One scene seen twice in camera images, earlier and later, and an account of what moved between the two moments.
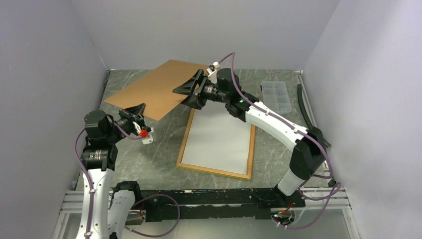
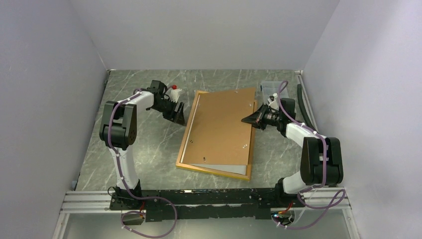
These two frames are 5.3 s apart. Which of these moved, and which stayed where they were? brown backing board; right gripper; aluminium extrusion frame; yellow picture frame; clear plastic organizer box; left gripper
Moved: left gripper; right gripper; brown backing board
Stayed: yellow picture frame; clear plastic organizer box; aluminium extrusion frame
